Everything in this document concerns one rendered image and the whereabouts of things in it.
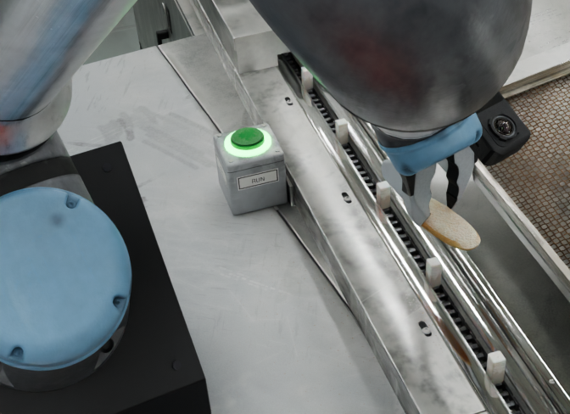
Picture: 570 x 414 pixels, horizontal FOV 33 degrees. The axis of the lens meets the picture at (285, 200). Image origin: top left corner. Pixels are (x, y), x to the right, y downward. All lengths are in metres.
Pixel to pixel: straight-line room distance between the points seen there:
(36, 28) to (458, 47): 0.26
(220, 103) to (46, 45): 0.83
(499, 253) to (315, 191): 0.22
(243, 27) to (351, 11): 1.00
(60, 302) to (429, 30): 0.38
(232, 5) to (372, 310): 0.59
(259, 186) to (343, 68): 0.78
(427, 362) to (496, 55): 0.57
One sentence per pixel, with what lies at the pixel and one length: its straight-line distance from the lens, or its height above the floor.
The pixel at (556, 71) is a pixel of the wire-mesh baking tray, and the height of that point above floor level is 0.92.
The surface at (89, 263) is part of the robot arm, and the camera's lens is 0.66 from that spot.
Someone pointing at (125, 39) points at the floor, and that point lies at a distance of 3.32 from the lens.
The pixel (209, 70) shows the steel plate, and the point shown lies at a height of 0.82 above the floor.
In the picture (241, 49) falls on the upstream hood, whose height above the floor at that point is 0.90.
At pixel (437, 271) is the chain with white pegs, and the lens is 1.01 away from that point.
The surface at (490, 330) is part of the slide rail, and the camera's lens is 0.97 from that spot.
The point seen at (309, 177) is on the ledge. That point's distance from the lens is 1.14.
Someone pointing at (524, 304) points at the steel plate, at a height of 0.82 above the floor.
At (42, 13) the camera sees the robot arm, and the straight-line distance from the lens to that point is 0.52.
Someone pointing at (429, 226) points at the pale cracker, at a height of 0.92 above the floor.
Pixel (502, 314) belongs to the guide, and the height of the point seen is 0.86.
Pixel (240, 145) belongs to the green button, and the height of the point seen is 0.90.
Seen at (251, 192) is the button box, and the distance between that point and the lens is 1.14.
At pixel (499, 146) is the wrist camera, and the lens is 0.84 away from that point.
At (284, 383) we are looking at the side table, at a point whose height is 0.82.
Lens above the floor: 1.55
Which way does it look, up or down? 38 degrees down
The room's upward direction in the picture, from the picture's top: 5 degrees counter-clockwise
